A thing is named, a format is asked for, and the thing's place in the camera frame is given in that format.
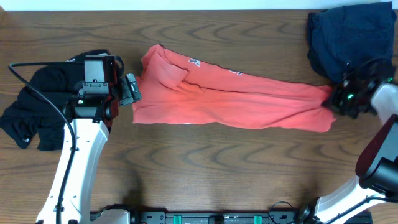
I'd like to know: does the black t-shirt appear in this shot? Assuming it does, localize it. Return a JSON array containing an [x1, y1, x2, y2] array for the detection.
[[1, 49, 109, 151]]

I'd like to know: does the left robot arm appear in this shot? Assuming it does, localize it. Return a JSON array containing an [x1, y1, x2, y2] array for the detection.
[[36, 54, 141, 224]]

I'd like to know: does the folded navy blue garment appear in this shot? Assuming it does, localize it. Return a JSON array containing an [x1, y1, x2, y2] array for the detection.
[[307, 2, 397, 83]]

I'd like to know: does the red printed t-shirt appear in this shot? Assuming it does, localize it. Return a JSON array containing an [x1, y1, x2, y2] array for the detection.
[[132, 45, 335, 133]]

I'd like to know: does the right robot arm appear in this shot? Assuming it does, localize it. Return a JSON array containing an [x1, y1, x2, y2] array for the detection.
[[294, 58, 397, 223]]

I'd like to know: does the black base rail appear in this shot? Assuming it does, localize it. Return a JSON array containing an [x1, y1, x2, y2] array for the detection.
[[90, 203, 373, 224]]

